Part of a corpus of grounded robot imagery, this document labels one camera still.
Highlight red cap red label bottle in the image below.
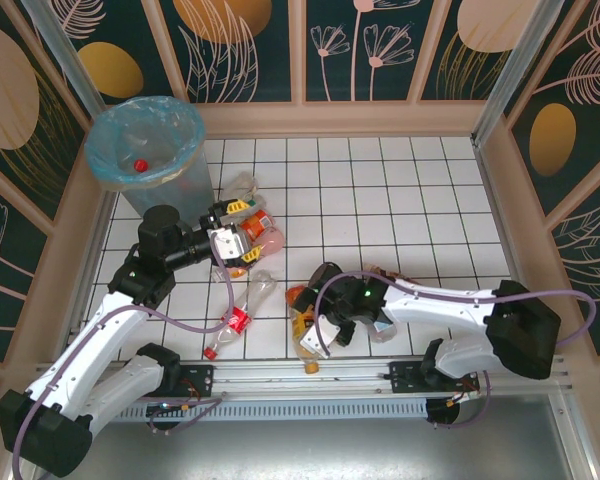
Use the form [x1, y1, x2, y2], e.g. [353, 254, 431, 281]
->
[114, 134, 154, 174]

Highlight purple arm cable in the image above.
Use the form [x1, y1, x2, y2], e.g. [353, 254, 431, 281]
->
[314, 270, 597, 432]
[10, 252, 235, 476]

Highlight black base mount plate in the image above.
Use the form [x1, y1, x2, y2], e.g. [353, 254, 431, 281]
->
[388, 360, 481, 397]
[177, 363, 216, 400]

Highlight pink drink bottle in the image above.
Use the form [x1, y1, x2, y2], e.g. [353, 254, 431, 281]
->
[212, 227, 286, 281]

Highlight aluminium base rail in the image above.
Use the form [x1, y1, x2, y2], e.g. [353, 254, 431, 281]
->
[27, 352, 579, 401]

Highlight crushed red label cola bottle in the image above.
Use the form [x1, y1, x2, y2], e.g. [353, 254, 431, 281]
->
[203, 269, 276, 361]

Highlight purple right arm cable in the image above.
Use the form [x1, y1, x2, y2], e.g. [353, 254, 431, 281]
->
[314, 270, 597, 432]

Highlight crushed clear green-ring bottle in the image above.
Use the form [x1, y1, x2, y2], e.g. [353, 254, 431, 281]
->
[219, 171, 261, 211]

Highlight grey slotted cable duct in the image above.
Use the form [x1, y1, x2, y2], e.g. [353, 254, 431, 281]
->
[114, 398, 430, 422]

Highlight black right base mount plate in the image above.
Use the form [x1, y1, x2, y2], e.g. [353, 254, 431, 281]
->
[388, 360, 481, 397]

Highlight brown coffee drink bottle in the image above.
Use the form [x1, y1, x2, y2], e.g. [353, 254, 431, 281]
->
[362, 267, 406, 284]

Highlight translucent grey waste bin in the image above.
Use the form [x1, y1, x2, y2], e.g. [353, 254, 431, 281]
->
[84, 94, 217, 234]

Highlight orange label plastic bottle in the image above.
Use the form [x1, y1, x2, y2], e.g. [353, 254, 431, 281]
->
[239, 209, 275, 239]

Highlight aluminium frame post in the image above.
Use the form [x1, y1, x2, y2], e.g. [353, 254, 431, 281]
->
[19, 0, 106, 119]
[472, 0, 566, 147]

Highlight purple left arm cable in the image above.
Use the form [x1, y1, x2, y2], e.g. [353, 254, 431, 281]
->
[10, 252, 235, 476]

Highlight brushed metal plate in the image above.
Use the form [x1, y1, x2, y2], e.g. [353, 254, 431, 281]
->
[29, 394, 596, 480]

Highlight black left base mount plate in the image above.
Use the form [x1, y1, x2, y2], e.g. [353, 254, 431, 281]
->
[177, 363, 216, 400]

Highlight orange juice bottle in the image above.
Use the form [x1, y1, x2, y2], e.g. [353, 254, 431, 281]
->
[285, 284, 331, 376]

